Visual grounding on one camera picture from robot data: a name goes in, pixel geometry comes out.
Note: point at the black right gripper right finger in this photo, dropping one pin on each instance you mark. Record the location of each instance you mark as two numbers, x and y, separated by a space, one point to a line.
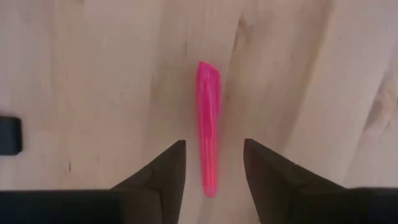
311 205

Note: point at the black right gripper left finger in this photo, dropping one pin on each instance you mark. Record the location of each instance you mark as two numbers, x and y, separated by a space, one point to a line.
93 208

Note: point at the pink marker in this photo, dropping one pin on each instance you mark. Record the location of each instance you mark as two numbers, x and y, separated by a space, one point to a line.
207 124

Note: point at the black frame bracket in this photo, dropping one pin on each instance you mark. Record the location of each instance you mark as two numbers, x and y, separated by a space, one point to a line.
9 137

